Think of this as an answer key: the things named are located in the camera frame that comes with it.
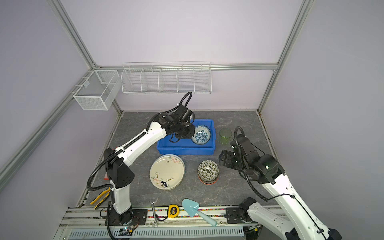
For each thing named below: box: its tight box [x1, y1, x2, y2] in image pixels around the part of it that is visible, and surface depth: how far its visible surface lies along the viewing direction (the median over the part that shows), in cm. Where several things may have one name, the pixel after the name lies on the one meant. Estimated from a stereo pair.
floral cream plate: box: [149, 154, 186, 191], surface depth 87 cm
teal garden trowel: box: [182, 198, 217, 227], surface depth 77 cm
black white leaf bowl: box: [197, 159, 220, 184], surface depth 84 cm
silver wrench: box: [150, 202, 159, 228], surface depth 75 cm
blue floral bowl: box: [191, 124, 211, 145], surface depth 84 cm
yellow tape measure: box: [168, 204, 180, 218], surface depth 76 cm
